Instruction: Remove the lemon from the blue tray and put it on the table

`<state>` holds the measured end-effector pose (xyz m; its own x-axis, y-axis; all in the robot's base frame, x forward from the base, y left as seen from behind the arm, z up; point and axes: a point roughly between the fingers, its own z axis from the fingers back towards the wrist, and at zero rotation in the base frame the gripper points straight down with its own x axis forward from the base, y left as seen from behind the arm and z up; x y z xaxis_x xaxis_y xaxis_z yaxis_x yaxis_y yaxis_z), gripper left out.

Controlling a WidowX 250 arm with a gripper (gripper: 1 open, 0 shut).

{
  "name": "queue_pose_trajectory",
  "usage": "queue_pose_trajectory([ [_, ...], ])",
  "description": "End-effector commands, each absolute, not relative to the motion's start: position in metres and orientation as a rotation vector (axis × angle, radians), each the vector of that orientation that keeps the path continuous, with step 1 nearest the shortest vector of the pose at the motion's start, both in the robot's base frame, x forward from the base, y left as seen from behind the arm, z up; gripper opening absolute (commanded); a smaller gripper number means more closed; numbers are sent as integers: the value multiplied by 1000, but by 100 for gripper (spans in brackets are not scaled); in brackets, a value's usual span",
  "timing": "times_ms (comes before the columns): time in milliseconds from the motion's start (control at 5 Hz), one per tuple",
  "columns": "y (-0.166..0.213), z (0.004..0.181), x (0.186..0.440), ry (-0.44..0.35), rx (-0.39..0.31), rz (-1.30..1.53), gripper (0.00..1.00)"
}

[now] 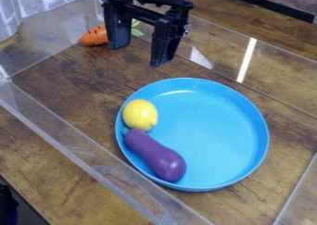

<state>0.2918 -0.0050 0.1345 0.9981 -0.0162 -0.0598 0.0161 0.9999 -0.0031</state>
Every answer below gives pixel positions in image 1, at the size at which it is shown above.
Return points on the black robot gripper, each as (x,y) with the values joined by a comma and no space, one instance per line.
(167,14)

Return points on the yellow toy lemon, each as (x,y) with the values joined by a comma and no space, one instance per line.
(141,115)

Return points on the blue round plastic tray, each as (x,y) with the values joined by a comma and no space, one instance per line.
(212,125)

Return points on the orange toy carrot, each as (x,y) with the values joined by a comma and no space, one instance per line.
(97,35)

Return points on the grey checkered curtain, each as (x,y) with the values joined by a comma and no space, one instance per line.
(15,10)

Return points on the dark wooden baseboard strip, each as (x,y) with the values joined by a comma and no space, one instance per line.
(286,10)

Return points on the purple toy eggplant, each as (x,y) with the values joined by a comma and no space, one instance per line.
(164,160)

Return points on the clear acrylic enclosure wall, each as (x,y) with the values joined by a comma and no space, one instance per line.
(64,89)

